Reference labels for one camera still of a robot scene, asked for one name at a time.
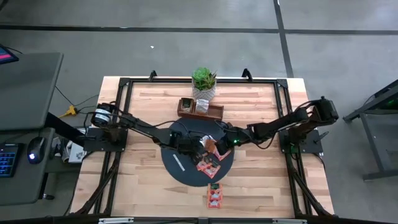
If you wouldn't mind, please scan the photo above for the grey office desk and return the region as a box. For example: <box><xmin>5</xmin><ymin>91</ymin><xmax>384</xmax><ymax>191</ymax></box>
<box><xmin>0</xmin><ymin>52</ymin><xmax>65</xmax><ymax>206</ymax></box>

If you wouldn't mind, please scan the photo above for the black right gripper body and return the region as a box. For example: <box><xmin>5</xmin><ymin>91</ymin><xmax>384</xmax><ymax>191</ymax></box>
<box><xmin>219</xmin><ymin>123</ymin><xmax>246</xmax><ymax>150</ymax></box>

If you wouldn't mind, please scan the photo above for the black floor cable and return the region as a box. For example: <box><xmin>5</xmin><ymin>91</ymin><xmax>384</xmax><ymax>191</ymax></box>
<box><xmin>54</xmin><ymin>85</ymin><xmax>100</xmax><ymax>108</ymax></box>

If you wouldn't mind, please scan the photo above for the silver metal bracket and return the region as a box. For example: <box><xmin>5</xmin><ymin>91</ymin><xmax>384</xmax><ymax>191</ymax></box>
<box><xmin>98</xmin><ymin>217</ymin><xmax>134</xmax><ymax>224</ymax></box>
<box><xmin>272</xmin><ymin>218</ymin><xmax>308</xmax><ymax>224</ymax></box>

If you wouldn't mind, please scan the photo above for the red Ahmad peach tea packet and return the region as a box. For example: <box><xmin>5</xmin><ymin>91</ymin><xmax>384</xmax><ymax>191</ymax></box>
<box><xmin>214</xmin><ymin>148</ymin><xmax>233</xmax><ymax>162</ymax></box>
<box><xmin>203</xmin><ymin>163</ymin><xmax>222</xmax><ymax>179</ymax></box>
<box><xmin>195</xmin><ymin>159</ymin><xmax>213</xmax><ymax>172</ymax></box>
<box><xmin>207</xmin><ymin>182</ymin><xmax>223</xmax><ymax>200</ymax></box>
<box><xmin>206</xmin><ymin>197</ymin><xmax>223</xmax><ymax>209</ymax></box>

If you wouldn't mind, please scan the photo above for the wooden three-compartment tray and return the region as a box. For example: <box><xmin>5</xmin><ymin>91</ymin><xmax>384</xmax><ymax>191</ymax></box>
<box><xmin>177</xmin><ymin>96</ymin><xmax>225</xmax><ymax>122</ymax></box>

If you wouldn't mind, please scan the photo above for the black metal desk frame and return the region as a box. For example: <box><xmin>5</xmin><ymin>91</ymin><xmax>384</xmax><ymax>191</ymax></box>
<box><xmin>343</xmin><ymin>79</ymin><xmax>398</xmax><ymax>181</ymax></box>

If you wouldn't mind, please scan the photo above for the black aluminium table frame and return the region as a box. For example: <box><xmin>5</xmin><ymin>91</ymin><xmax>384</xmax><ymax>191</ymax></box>
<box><xmin>70</xmin><ymin>68</ymin><xmax>335</xmax><ymax>218</ymax></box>

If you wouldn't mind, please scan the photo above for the backlit black keyboard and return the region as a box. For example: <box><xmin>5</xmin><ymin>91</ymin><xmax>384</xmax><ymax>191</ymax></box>
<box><xmin>0</xmin><ymin>142</ymin><xmax>21</xmax><ymax>179</ymax></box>

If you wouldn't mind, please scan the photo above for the brown Ahmad tea packet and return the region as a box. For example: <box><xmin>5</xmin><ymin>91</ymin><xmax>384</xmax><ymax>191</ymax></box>
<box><xmin>181</xmin><ymin>97</ymin><xmax>195</xmax><ymax>113</ymax></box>

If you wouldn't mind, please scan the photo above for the succulent in white patterned pot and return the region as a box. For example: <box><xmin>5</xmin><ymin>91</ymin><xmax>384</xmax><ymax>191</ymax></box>
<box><xmin>191</xmin><ymin>67</ymin><xmax>218</xmax><ymax>102</ymax></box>

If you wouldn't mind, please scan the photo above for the yellow cable connector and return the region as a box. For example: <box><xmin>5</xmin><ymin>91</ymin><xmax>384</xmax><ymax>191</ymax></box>
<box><xmin>58</xmin><ymin>105</ymin><xmax>79</xmax><ymax>118</ymax></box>

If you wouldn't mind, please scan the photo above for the round dark blue woven placemat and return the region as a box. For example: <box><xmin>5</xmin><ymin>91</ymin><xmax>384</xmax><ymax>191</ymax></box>
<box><xmin>160</xmin><ymin>117</ymin><xmax>236</xmax><ymax>187</ymax></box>

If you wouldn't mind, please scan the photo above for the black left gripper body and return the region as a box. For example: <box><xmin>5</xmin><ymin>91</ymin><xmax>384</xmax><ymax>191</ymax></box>
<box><xmin>169</xmin><ymin>131</ymin><xmax>201</xmax><ymax>155</ymax></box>

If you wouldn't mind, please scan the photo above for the black computer mouse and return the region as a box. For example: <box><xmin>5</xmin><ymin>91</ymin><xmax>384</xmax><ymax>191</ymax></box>
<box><xmin>27</xmin><ymin>136</ymin><xmax>47</xmax><ymax>165</ymax></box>

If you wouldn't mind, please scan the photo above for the white paper strip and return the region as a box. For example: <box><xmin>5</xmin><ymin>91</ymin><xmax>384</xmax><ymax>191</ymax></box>
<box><xmin>172</xmin><ymin>153</ymin><xmax>187</xmax><ymax>172</ymax></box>

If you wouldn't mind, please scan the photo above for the desk monitor screen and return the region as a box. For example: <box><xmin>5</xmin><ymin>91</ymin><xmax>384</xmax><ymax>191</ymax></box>
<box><xmin>0</xmin><ymin>45</ymin><xmax>19</xmax><ymax>65</ymax></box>

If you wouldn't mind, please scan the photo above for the white paper bundle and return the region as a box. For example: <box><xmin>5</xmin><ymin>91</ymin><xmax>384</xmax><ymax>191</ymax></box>
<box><xmin>60</xmin><ymin>140</ymin><xmax>88</xmax><ymax>164</ymax></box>

